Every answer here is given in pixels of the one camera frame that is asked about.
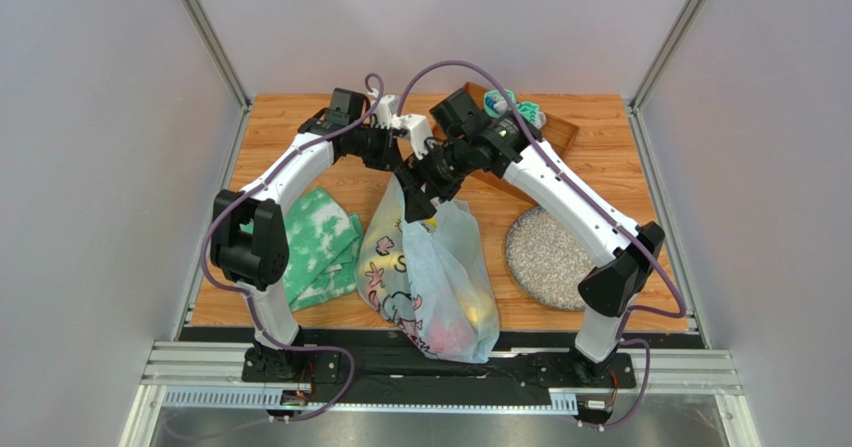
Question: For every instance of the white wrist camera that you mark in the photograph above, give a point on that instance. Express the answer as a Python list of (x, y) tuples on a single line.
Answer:
[(416, 129), (385, 111)]

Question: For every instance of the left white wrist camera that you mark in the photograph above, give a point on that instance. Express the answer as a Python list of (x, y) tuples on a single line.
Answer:
[(385, 111)]

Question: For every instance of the aluminium frame rail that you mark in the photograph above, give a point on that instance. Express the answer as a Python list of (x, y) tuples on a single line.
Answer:
[(689, 395)]

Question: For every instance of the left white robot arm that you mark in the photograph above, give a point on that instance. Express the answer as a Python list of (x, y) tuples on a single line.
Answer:
[(247, 237)]

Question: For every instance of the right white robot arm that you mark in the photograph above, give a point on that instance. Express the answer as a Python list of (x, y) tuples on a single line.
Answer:
[(623, 252)]

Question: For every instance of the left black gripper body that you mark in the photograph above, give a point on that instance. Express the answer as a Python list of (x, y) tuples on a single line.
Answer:
[(376, 146)]

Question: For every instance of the translucent printed plastic bag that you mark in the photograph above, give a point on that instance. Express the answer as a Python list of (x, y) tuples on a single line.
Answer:
[(432, 285)]

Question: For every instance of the teal white rolled sock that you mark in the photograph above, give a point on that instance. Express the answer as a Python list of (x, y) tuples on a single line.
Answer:
[(532, 113), (496, 103)]

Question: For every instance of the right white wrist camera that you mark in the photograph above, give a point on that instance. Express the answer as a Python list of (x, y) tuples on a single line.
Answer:
[(416, 129)]

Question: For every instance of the speckled round plate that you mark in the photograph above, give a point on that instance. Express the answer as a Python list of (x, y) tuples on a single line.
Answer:
[(546, 260)]

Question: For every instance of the brown wooden compartment tray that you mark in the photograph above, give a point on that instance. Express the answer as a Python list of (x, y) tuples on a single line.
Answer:
[(561, 135)]

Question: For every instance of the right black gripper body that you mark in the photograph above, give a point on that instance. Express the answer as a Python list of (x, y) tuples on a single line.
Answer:
[(438, 174)]

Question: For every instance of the green white folded cloth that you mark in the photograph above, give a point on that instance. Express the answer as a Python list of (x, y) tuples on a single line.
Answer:
[(324, 242)]

